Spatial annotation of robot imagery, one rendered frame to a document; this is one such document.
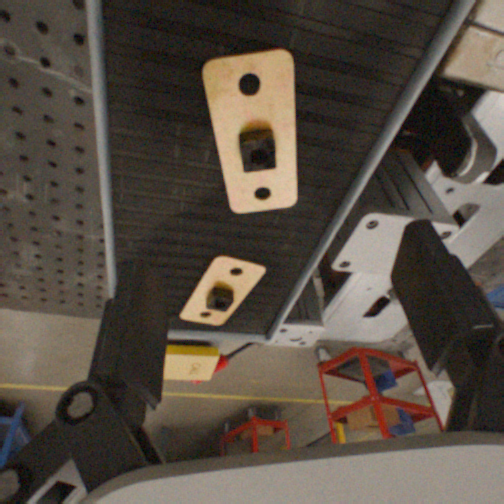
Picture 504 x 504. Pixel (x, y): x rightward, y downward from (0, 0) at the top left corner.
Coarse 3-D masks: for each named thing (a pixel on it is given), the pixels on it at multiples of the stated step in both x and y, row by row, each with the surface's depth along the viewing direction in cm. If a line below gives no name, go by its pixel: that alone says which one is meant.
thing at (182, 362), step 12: (168, 348) 34; (180, 348) 35; (192, 348) 35; (204, 348) 35; (216, 348) 36; (168, 360) 35; (180, 360) 35; (192, 360) 35; (204, 360) 35; (216, 360) 36; (168, 372) 37; (180, 372) 37; (192, 372) 37; (204, 372) 37
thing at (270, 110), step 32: (224, 64) 14; (256, 64) 14; (288, 64) 14; (224, 96) 15; (256, 96) 15; (288, 96) 15; (224, 128) 16; (256, 128) 16; (288, 128) 17; (224, 160) 18; (256, 160) 17; (288, 160) 18; (288, 192) 19
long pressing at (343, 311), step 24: (480, 96) 33; (480, 120) 35; (432, 168) 39; (456, 192) 42; (480, 192) 43; (480, 216) 46; (456, 240) 49; (480, 240) 49; (336, 288) 57; (360, 288) 56; (384, 288) 57; (336, 312) 61; (360, 312) 62; (384, 312) 62; (336, 336) 68; (360, 336) 69; (384, 336) 69
